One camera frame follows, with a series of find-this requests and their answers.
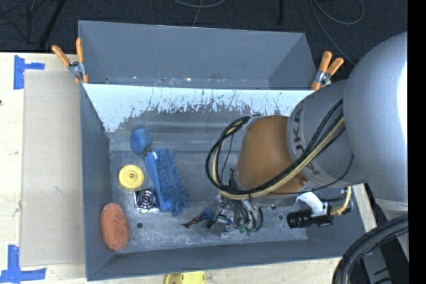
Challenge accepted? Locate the yellow round disc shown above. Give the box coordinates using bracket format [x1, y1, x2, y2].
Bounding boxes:
[118, 164, 146, 191]

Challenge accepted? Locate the blue fluffy duster brush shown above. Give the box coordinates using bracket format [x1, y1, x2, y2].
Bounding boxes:
[143, 147, 190, 217]

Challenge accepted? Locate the pale flat board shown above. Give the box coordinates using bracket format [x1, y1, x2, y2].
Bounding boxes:
[19, 71, 88, 267]

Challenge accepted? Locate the small black and silver fan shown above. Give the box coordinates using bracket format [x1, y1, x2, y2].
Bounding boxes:
[133, 188, 161, 213]

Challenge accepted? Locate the black cylinder on white bracket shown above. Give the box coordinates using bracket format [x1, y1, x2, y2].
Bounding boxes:
[285, 190, 353, 230]

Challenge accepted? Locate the orange oval sponge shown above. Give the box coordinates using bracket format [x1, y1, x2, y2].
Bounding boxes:
[99, 202, 130, 251]

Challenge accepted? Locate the grey metal bin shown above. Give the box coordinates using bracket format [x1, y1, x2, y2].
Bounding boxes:
[77, 19, 367, 282]

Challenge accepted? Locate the blue plug with red wires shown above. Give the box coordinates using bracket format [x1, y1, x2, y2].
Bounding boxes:
[182, 208, 215, 229]

